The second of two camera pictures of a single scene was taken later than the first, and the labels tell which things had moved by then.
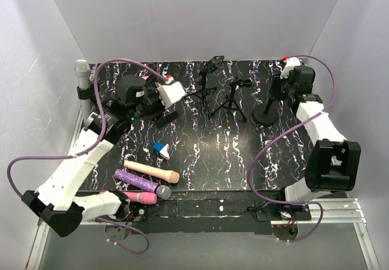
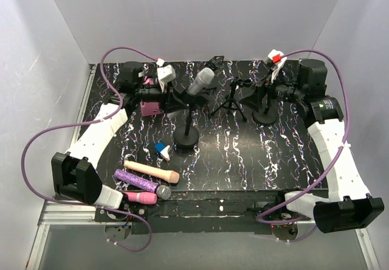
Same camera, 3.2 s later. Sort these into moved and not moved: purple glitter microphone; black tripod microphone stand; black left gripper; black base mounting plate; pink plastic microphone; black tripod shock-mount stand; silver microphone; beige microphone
Moved: silver microphone; black left gripper
Not moved: black tripod shock-mount stand; black tripod microphone stand; pink plastic microphone; black base mounting plate; purple glitter microphone; beige microphone
